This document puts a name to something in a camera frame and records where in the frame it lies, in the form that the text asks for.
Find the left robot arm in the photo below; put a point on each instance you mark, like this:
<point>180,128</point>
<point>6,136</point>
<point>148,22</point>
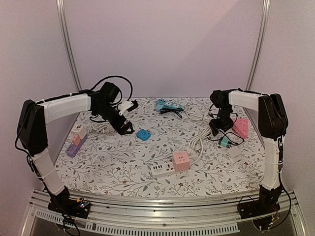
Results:
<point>33,136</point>

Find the white tiger plug adapter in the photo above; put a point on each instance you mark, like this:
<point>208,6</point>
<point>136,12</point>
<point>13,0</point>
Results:
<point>79,130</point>

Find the left aluminium frame post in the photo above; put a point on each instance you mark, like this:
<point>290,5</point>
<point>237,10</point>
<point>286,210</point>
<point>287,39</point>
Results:
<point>67,44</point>

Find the pink power strip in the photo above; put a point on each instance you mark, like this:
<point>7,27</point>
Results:
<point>241,127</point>

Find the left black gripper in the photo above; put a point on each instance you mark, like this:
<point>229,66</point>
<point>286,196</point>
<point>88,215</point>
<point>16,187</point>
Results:
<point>116,126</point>

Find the teal small adapter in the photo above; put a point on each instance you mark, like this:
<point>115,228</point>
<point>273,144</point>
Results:
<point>224,142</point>

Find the aluminium front rail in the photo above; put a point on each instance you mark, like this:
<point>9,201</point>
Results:
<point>187,216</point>

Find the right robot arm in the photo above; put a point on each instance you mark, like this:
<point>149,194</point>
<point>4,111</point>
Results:
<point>272,125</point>

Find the right aluminium frame post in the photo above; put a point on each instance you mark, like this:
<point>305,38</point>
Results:
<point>259,43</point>

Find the white power strip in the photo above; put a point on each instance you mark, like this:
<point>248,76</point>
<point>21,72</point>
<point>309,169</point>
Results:
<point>165,170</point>

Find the salmon small cube adapter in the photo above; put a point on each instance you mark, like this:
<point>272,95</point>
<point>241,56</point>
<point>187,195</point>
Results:
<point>76,140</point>

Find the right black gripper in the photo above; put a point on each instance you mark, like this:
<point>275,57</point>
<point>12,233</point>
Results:
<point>220,124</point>

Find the purple power strip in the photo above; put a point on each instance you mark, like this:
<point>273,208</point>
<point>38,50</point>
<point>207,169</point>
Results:
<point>72,149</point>

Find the teal power strip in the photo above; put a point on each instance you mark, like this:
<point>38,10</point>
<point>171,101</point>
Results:
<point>164,104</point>

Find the floral table mat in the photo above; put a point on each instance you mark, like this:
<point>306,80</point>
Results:
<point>111,164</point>

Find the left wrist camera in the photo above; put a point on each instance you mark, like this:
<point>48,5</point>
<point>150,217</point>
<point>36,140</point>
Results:
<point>127,106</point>

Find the pink cube socket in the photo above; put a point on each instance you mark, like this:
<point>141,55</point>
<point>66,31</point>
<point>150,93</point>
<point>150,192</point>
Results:
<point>181,161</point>

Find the aluminium frame post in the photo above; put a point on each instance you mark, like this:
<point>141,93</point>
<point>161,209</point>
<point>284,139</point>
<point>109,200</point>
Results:
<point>259,43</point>
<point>67,44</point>

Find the blue flat plug adapter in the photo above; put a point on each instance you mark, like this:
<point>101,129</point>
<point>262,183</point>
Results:
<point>143,135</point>

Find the white square adapter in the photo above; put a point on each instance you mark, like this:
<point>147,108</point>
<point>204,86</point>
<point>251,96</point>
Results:
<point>234,152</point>

